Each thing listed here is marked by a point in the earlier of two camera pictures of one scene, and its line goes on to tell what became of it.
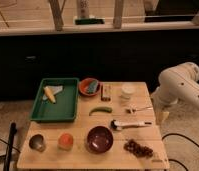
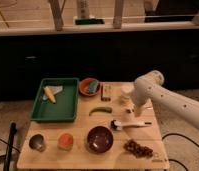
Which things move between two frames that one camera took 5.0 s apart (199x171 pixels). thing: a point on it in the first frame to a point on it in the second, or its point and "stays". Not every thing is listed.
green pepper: (101, 108) stays
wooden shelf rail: (73, 30) stays
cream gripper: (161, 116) to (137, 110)
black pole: (12, 132) stays
